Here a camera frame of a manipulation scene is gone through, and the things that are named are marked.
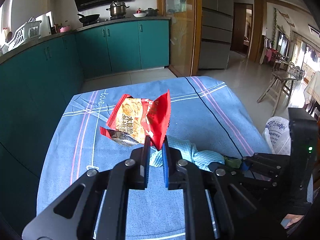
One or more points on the silver refrigerator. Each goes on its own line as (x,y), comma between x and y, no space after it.
(216,33)

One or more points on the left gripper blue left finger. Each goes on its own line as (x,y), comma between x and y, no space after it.
(140,173)

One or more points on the pink container on counter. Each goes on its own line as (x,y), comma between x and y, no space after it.
(65,29)

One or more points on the black wok pan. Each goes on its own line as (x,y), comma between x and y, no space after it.
(89,19)

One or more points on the white lined trash bin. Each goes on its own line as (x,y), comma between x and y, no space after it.
(277,135)

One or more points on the wooden framed glass door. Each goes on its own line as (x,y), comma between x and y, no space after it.
(185,34)

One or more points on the light blue knitted cloth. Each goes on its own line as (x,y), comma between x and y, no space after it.
(189,152)

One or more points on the teal kitchen cabinets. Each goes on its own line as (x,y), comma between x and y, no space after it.
(39,78)

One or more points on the red snack wrapper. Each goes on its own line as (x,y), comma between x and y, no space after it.
(133,119)

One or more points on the black casserole pot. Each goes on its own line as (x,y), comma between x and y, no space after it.
(150,12)

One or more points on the white bowl red lid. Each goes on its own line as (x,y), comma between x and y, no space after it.
(139,13)

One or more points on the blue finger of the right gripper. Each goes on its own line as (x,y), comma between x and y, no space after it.
(245,166)

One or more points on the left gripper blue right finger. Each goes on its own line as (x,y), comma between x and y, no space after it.
(172,177)

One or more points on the person's right hand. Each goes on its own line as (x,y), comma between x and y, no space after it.
(290,220)

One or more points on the white dish rack basket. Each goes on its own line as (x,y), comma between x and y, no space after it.
(27,32)

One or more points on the steel stock pot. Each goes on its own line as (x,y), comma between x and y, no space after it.
(117,10)

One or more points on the green vegetable leaf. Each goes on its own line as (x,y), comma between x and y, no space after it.
(232,162)

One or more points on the wooden stool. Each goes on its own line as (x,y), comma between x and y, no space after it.
(281,83)

